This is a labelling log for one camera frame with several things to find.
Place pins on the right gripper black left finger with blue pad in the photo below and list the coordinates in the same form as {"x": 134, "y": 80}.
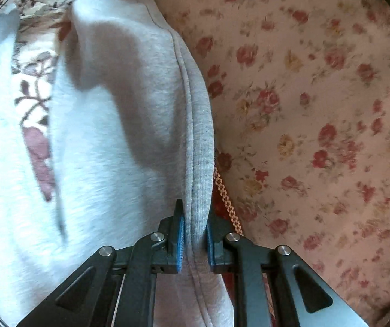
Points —
{"x": 116, "y": 287}

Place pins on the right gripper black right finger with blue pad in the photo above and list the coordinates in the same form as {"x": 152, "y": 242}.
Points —
{"x": 273, "y": 287}

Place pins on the pink floral bed sheet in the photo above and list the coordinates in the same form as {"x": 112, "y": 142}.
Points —
{"x": 300, "y": 91}

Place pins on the red white floral blanket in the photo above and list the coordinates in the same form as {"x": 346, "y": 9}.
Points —
{"x": 43, "y": 25}

